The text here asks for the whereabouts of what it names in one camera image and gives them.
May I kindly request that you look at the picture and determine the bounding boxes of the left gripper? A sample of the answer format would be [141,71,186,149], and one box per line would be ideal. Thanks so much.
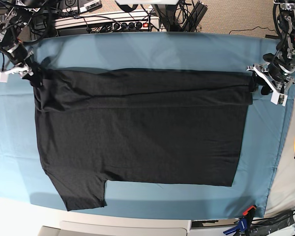
[246,62,295,95]

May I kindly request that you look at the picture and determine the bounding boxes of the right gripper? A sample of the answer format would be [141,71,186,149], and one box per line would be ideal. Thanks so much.
[4,64,44,88]

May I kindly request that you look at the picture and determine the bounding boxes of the black T-shirt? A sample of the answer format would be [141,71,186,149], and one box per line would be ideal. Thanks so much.
[33,68,253,211]

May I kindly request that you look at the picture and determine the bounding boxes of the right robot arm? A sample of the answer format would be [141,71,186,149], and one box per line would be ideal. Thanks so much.
[0,0,43,88]

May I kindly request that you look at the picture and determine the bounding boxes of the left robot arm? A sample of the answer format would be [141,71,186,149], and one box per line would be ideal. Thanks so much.
[247,0,295,95]

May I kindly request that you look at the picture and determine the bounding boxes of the blue table cloth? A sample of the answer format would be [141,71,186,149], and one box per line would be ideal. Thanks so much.
[0,32,295,220]

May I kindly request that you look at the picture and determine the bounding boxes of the white power strip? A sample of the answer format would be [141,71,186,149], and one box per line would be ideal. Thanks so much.
[99,21,152,33]

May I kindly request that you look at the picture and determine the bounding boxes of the blue orange clamp bottom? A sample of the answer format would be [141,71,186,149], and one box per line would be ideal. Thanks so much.
[223,205,257,236]

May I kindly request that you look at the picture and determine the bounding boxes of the black plastic bag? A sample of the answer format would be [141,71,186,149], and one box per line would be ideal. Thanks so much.
[248,210,295,236]

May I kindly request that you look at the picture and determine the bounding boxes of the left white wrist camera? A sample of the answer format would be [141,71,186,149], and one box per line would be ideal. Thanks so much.
[270,91,288,107]

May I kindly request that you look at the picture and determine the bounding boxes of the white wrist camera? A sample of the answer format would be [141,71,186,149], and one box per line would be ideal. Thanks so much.
[270,91,288,107]
[0,69,9,83]

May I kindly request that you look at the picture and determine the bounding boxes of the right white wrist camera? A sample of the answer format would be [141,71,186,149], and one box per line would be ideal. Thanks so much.
[0,69,9,83]

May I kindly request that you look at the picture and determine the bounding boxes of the black cable on carpet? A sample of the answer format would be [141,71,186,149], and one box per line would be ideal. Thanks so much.
[229,26,282,35]

